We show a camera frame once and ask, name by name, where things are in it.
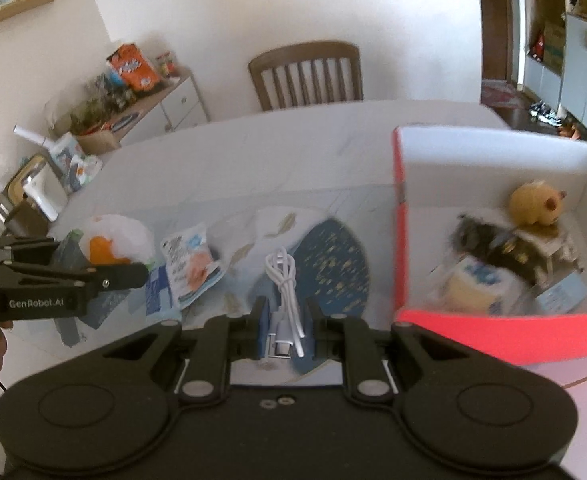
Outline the red cardboard box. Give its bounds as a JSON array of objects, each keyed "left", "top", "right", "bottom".
[{"left": 391, "top": 125, "right": 587, "bottom": 367}]

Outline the white snack packet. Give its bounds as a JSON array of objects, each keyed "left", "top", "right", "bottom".
[{"left": 160, "top": 222, "right": 230, "bottom": 310}]

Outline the orange snack bag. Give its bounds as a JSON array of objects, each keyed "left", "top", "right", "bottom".
[{"left": 106, "top": 42, "right": 161, "bottom": 93}]

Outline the blueberry cake packet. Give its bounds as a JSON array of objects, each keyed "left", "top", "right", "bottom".
[{"left": 432, "top": 254, "right": 525, "bottom": 315}]

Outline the yellow plush toy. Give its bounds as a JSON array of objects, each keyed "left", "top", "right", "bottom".
[{"left": 509, "top": 180, "right": 568, "bottom": 229}]

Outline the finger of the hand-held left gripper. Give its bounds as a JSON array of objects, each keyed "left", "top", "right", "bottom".
[
  {"left": 4, "top": 260, "right": 150, "bottom": 295},
  {"left": 0, "top": 236, "right": 60, "bottom": 264}
]

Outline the white sideboard cabinet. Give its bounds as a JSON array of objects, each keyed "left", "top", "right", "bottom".
[{"left": 48, "top": 67, "right": 209, "bottom": 157}]

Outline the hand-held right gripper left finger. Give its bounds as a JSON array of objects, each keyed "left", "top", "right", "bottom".
[{"left": 102, "top": 296, "right": 270, "bottom": 407}]

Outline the white handheld appliance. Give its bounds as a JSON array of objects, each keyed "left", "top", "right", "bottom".
[{"left": 14, "top": 125, "right": 69, "bottom": 222}]

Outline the light blue packet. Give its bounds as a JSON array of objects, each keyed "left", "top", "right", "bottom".
[{"left": 534, "top": 275, "right": 587, "bottom": 314}]

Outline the brown cardboard box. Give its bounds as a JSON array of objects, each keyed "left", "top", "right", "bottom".
[{"left": 71, "top": 124, "right": 123, "bottom": 156}]

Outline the pair of shoes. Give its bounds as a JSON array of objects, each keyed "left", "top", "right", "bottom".
[{"left": 530, "top": 102, "right": 565, "bottom": 127}]

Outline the white charging cable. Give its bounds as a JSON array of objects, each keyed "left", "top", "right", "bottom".
[{"left": 265, "top": 247, "right": 308, "bottom": 361}]

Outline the wooden chair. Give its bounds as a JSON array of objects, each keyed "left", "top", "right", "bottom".
[{"left": 248, "top": 41, "right": 364, "bottom": 112}]

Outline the wooden wall shelf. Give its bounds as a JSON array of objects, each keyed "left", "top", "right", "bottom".
[{"left": 0, "top": 0, "right": 70, "bottom": 36}]

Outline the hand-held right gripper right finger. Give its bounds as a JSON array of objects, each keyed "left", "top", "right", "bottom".
[{"left": 305, "top": 296, "right": 467, "bottom": 405}]

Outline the dark brown door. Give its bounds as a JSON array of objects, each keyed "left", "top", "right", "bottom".
[{"left": 476, "top": 0, "right": 520, "bottom": 92}]

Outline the patterned tissue pack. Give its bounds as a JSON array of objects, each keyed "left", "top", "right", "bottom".
[{"left": 52, "top": 214, "right": 155, "bottom": 347}]

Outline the white marble desktop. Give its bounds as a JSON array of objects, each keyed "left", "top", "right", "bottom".
[{"left": 48, "top": 100, "right": 587, "bottom": 392}]

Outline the white wall cabinet unit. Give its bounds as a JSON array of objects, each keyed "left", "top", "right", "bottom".
[{"left": 518, "top": 0, "right": 587, "bottom": 132}]

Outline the white wipes pack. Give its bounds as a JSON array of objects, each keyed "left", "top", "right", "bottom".
[{"left": 51, "top": 132, "right": 103, "bottom": 194}]

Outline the black gold packet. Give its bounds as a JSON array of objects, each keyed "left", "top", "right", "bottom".
[{"left": 453, "top": 214, "right": 549, "bottom": 281}]

